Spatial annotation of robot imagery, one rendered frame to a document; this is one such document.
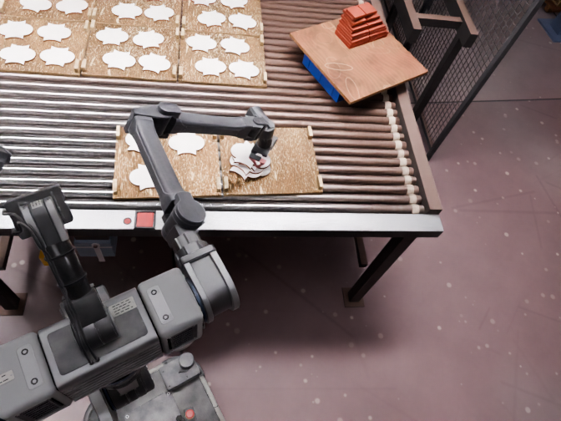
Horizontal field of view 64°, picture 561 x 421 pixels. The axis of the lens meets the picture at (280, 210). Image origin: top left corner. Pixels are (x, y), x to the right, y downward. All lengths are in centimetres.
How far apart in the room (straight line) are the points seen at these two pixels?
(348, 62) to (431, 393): 180
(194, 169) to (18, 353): 108
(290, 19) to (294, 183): 109
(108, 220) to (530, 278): 263
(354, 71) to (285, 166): 62
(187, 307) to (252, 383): 156
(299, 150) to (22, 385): 140
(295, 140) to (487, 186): 194
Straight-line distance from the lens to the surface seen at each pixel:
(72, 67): 229
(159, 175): 121
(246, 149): 187
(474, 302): 308
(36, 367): 99
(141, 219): 176
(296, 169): 192
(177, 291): 99
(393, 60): 240
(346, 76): 221
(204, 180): 183
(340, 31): 240
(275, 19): 265
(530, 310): 328
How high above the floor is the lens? 245
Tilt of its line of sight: 58 degrees down
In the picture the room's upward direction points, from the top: 17 degrees clockwise
